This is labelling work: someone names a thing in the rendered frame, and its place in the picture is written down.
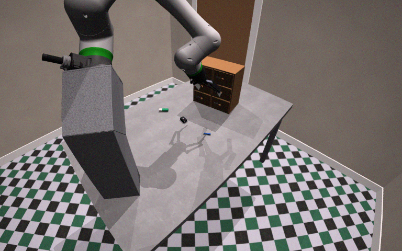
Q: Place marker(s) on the small brown chest of drawers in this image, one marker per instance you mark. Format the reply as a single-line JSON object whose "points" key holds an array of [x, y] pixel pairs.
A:
{"points": [[236, 69]]}

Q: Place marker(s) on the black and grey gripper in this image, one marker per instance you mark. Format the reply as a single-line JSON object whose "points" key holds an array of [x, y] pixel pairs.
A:
{"points": [[208, 83]]}

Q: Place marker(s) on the dark brown wooden drawer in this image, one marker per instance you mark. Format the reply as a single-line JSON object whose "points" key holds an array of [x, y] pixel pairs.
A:
{"points": [[209, 73], [202, 97], [225, 93], [205, 89], [223, 78], [220, 104]]}

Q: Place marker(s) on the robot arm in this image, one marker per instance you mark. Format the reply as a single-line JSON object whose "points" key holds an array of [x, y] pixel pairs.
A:
{"points": [[91, 21]]}

